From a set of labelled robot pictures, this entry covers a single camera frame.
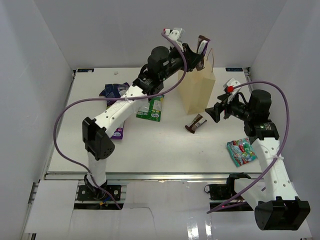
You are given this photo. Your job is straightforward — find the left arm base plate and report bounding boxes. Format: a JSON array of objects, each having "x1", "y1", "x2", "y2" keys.
[{"x1": 76, "y1": 184, "x2": 122, "y2": 204}]

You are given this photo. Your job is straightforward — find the aluminium front rail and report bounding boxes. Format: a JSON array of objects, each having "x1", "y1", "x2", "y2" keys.
[{"x1": 44, "y1": 172, "x2": 231, "y2": 182}]

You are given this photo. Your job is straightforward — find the colourful red green candy bag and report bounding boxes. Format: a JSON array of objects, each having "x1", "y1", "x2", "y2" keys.
[{"x1": 226, "y1": 137, "x2": 258, "y2": 167}]

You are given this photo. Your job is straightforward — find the blue table label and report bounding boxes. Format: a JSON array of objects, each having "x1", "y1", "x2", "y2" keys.
[
  {"x1": 76, "y1": 68, "x2": 95, "y2": 73},
  {"x1": 225, "y1": 67, "x2": 244, "y2": 72}
]

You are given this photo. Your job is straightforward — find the left blue table label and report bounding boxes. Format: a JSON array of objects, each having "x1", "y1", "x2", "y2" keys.
[{"x1": 76, "y1": 68, "x2": 95, "y2": 73}]

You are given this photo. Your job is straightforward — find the brown chocolate bar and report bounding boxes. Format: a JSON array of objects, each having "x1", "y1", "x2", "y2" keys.
[
  {"x1": 196, "y1": 35, "x2": 211, "y2": 60},
  {"x1": 184, "y1": 114, "x2": 207, "y2": 134}
]

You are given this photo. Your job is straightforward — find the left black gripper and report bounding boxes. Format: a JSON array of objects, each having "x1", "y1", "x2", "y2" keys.
[{"x1": 159, "y1": 42, "x2": 203, "y2": 82}]

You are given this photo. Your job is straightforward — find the purple cable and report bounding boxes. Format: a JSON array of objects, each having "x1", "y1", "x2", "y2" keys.
[
  {"x1": 206, "y1": 80, "x2": 290, "y2": 214},
  {"x1": 54, "y1": 29, "x2": 188, "y2": 210}
]

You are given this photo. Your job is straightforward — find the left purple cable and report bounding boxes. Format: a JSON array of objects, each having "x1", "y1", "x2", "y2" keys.
[{"x1": 54, "y1": 29, "x2": 188, "y2": 210}]

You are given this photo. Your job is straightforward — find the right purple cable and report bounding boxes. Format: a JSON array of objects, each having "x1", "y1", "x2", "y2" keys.
[{"x1": 206, "y1": 80, "x2": 290, "y2": 214}]

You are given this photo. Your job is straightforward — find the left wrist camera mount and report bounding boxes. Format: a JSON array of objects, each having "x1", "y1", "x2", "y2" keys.
[{"x1": 163, "y1": 27, "x2": 185, "y2": 52}]

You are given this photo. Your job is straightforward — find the flat purple candy bag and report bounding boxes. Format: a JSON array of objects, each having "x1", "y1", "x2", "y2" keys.
[{"x1": 111, "y1": 122, "x2": 125, "y2": 140}]

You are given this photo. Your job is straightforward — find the right blue table label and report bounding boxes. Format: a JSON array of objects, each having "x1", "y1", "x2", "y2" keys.
[{"x1": 225, "y1": 67, "x2": 244, "y2": 72}]

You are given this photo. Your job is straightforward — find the crumpled dark purple snack bag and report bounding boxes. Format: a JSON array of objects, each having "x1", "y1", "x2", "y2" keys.
[{"x1": 99, "y1": 82, "x2": 130, "y2": 99}]

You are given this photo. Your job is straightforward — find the brown paper bag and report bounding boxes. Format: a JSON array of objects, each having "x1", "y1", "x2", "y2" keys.
[{"x1": 177, "y1": 48, "x2": 216, "y2": 115}]

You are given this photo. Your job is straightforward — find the green Fox's candy bag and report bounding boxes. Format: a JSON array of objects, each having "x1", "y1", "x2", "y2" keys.
[{"x1": 136, "y1": 94, "x2": 165, "y2": 122}]

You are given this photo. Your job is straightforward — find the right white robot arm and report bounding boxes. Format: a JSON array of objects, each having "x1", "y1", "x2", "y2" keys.
[{"x1": 205, "y1": 89, "x2": 311, "y2": 231}]

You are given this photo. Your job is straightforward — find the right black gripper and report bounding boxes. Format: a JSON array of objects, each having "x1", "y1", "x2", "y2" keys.
[{"x1": 205, "y1": 91, "x2": 254, "y2": 123}]

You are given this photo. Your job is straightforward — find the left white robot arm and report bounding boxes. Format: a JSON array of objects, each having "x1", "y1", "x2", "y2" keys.
[{"x1": 82, "y1": 43, "x2": 207, "y2": 200}]

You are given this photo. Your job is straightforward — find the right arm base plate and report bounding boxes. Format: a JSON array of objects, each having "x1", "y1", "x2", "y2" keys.
[{"x1": 203, "y1": 184, "x2": 253, "y2": 211}]

